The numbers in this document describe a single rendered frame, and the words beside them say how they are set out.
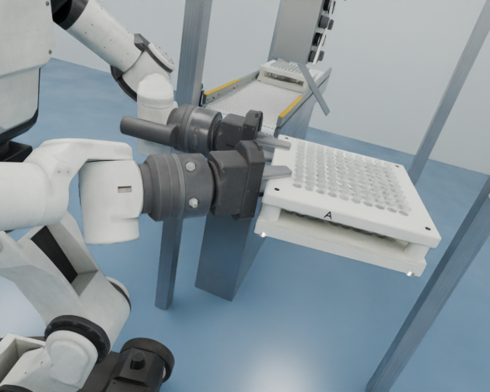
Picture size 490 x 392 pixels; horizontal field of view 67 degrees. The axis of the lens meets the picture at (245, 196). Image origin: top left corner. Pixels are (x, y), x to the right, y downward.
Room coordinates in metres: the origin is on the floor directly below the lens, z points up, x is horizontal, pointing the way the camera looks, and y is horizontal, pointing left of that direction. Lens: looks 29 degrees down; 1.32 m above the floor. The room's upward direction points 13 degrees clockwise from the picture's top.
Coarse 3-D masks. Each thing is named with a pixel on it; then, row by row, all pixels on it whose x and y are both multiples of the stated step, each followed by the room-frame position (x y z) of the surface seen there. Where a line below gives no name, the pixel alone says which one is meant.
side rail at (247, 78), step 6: (282, 60) 2.33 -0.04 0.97; (252, 72) 1.78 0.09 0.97; (258, 72) 1.83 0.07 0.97; (240, 78) 1.61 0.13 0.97; (246, 78) 1.65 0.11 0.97; (252, 78) 1.74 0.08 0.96; (234, 84) 1.50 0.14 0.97; (240, 84) 1.59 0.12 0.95; (222, 90) 1.38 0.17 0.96; (228, 90) 1.44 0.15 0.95; (204, 96) 1.24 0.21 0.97; (210, 96) 1.27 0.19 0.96; (216, 96) 1.33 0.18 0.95; (204, 102) 1.24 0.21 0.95
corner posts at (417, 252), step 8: (264, 208) 0.45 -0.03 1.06; (272, 208) 0.44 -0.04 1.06; (280, 208) 0.45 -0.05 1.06; (264, 216) 0.45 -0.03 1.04; (272, 216) 0.45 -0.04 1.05; (408, 248) 0.44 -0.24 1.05; (416, 248) 0.44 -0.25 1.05; (424, 248) 0.43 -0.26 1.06; (408, 256) 0.44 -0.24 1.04; (416, 256) 0.43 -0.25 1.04; (424, 256) 0.44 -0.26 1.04
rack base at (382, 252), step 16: (256, 224) 0.44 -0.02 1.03; (272, 224) 0.44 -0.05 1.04; (288, 224) 0.45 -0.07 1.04; (304, 224) 0.46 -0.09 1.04; (320, 224) 0.47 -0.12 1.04; (288, 240) 0.44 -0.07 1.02; (304, 240) 0.44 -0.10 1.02; (320, 240) 0.44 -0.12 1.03; (336, 240) 0.44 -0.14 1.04; (352, 240) 0.45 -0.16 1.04; (368, 240) 0.46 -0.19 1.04; (384, 240) 0.47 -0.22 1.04; (400, 240) 0.48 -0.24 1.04; (352, 256) 0.44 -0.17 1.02; (368, 256) 0.43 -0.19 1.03; (384, 256) 0.43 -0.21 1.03; (400, 256) 0.43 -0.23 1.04; (416, 272) 0.43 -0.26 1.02
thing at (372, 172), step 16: (320, 160) 0.58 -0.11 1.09; (336, 160) 0.60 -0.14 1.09; (352, 160) 0.62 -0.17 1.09; (320, 176) 0.52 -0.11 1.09; (352, 176) 0.54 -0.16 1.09; (368, 176) 0.58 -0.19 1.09; (384, 176) 0.58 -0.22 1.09; (352, 192) 0.49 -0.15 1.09; (368, 192) 0.50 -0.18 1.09; (384, 192) 0.52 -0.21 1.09
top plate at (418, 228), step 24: (336, 168) 0.58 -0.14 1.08; (264, 192) 0.45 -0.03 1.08; (288, 192) 0.46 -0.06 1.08; (312, 192) 0.47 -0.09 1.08; (408, 192) 0.55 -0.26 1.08; (336, 216) 0.44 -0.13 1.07; (360, 216) 0.44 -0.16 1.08; (384, 216) 0.45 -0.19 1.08; (408, 216) 0.47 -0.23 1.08; (408, 240) 0.43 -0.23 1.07; (432, 240) 0.43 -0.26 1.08
